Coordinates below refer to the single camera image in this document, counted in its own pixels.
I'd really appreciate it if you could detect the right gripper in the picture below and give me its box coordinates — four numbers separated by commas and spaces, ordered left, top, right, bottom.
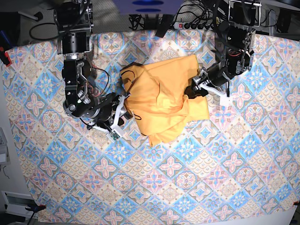
86, 92, 133, 128

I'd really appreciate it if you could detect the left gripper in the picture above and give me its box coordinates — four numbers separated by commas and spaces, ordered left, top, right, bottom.
184, 62, 231, 99

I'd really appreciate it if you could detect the yellow T-shirt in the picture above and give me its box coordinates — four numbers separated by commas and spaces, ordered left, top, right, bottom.
120, 55, 209, 146

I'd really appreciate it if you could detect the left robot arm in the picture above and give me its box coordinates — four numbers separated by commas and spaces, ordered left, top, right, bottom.
185, 0, 262, 99

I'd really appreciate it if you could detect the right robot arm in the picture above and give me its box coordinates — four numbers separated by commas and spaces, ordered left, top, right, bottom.
53, 0, 132, 131

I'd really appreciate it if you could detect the white power strip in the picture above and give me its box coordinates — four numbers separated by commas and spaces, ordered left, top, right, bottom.
173, 22, 209, 30

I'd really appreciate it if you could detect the patterned tile tablecloth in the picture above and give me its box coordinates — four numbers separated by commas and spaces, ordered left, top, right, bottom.
0, 35, 300, 225

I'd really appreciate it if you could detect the red clamp left top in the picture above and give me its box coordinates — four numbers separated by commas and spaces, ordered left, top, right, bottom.
0, 47, 12, 67

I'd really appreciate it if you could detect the white box left edge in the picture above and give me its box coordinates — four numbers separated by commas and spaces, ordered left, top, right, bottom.
0, 128, 10, 165

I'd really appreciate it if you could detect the black orange clamp bottom left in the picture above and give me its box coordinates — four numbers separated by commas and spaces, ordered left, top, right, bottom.
25, 204, 46, 213

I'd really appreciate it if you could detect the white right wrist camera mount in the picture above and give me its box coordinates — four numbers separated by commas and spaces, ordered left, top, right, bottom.
88, 103, 128, 142

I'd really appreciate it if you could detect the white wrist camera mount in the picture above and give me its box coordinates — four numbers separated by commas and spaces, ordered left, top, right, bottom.
199, 83, 233, 107
88, 103, 128, 142

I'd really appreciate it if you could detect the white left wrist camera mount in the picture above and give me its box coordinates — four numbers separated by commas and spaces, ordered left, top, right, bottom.
199, 83, 233, 107

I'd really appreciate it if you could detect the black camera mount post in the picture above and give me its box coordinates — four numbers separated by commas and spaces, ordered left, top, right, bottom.
155, 14, 174, 38

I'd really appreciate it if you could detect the purple base plate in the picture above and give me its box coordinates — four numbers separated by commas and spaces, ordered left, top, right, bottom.
113, 0, 183, 15

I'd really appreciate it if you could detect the white rail bottom left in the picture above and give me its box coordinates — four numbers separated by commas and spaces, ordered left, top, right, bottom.
0, 191, 35, 218

